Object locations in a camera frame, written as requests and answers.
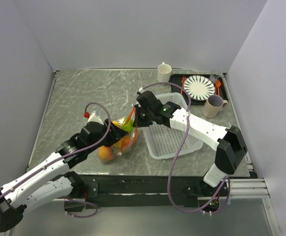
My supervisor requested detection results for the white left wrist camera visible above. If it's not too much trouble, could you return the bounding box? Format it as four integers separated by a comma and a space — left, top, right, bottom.
84, 110, 104, 125

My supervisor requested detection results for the orange plastic fork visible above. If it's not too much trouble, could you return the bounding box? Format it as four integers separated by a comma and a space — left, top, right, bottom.
180, 76, 186, 94

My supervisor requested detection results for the yellow bell pepper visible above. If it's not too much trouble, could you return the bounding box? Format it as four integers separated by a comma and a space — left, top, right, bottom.
113, 140, 122, 148

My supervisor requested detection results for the orange yellow mango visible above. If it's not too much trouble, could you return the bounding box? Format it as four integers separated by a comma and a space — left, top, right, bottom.
112, 117, 126, 127

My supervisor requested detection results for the orange plastic spoon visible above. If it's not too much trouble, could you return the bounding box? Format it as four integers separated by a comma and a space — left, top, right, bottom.
215, 80, 221, 96

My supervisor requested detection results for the white ceramic mug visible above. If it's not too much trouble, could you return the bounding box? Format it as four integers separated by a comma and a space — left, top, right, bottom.
157, 62, 172, 84

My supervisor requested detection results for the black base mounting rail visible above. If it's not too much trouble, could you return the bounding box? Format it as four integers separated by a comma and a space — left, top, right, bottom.
67, 174, 217, 207

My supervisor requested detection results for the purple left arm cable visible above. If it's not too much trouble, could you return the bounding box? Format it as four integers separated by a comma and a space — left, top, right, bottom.
0, 102, 112, 229

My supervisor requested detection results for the green apple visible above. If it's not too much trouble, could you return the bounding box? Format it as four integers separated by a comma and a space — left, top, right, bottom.
121, 119, 134, 133

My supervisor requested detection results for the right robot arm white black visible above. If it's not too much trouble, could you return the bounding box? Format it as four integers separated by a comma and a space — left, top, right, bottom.
135, 89, 248, 196

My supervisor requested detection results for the beige mug purple inside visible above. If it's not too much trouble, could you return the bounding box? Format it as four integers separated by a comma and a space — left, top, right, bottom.
202, 94, 228, 118

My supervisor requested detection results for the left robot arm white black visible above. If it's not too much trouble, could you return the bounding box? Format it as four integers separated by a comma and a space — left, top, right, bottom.
0, 119, 128, 233

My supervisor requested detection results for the peach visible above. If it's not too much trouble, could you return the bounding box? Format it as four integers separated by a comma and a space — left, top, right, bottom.
121, 136, 133, 150
98, 146, 114, 162

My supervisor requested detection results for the aluminium extrusion frame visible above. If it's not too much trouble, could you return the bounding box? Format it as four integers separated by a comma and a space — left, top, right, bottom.
0, 70, 271, 236

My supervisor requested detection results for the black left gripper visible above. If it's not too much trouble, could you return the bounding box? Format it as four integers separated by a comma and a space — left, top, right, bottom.
87, 118, 128, 153

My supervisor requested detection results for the white plastic perforated basket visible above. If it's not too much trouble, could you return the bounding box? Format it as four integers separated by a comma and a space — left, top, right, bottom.
143, 92, 203, 160

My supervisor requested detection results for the black rectangular tray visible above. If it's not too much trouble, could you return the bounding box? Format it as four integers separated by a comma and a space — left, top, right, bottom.
169, 74, 229, 105

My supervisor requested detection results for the black white striped plate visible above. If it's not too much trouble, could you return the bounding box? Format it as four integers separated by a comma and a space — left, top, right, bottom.
184, 75, 215, 101

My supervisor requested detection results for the clear zip bag orange zipper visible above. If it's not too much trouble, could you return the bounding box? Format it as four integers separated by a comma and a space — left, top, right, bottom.
98, 107, 138, 162

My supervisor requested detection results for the clear glass cup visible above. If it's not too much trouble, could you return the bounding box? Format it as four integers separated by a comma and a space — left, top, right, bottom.
209, 69, 221, 84

